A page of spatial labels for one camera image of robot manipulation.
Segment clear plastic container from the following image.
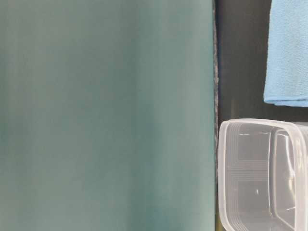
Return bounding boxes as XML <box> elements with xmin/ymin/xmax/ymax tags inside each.
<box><xmin>218</xmin><ymin>119</ymin><xmax>308</xmax><ymax>231</ymax></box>

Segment green backdrop curtain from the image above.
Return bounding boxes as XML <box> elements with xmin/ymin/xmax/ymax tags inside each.
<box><xmin>0</xmin><ymin>0</ymin><xmax>215</xmax><ymax>231</ymax></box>

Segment blue folded towel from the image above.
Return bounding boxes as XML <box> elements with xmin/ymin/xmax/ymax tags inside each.
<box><xmin>263</xmin><ymin>0</ymin><xmax>308</xmax><ymax>107</ymax></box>

